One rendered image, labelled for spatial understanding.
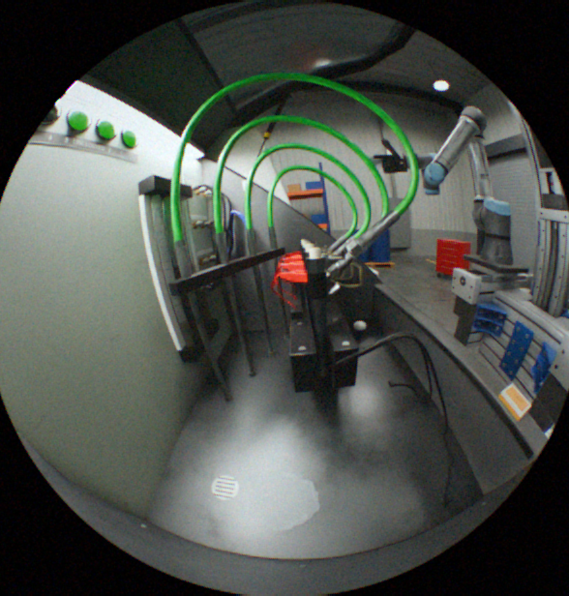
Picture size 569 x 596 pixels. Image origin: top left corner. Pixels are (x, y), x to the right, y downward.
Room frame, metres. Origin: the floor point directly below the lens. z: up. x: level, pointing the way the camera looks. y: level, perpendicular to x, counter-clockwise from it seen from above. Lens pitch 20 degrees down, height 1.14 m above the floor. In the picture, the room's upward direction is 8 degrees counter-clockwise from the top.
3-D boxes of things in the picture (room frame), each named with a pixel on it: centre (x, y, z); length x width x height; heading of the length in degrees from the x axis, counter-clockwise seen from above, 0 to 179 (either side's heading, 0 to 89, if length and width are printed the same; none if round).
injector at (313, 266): (0.26, -0.06, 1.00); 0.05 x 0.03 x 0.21; 85
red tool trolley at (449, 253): (2.92, -3.70, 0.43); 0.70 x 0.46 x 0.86; 13
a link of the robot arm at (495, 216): (0.39, -0.81, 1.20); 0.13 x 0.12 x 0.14; 142
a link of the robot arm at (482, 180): (0.49, -0.89, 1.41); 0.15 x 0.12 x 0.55; 142
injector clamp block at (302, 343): (0.38, -0.06, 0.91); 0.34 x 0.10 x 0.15; 175
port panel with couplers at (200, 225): (0.53, 0.19, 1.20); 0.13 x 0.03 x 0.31; 175
